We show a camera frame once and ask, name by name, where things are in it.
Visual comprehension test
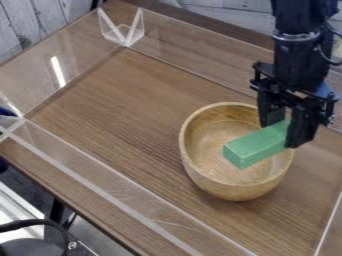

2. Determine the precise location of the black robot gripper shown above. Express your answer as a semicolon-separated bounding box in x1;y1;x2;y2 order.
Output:
251;29;339;148

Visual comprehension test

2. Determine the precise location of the green rectangular block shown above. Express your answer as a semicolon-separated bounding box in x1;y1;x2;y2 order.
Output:
222;119;290;169

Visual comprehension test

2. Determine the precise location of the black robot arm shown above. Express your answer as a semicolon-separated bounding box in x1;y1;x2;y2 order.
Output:
251;0;342;148

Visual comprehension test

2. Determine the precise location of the brown wooden bowl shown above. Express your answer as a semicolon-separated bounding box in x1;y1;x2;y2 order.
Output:
179;102;294;201

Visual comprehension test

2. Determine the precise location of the black table leg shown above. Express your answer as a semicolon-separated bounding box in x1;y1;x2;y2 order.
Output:
50;199;66;224

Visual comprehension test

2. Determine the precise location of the blue object at edge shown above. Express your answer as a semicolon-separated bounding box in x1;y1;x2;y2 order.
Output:
0;106;16;117

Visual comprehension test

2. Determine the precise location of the clear acrylic tray enclosure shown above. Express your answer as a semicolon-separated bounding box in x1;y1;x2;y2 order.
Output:
0;0;342;256

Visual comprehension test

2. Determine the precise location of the grey metal base plate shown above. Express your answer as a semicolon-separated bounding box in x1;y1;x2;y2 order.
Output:
43;219;99;256

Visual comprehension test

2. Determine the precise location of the black cable loop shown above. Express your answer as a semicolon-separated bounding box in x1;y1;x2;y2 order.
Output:
0;218;72;256

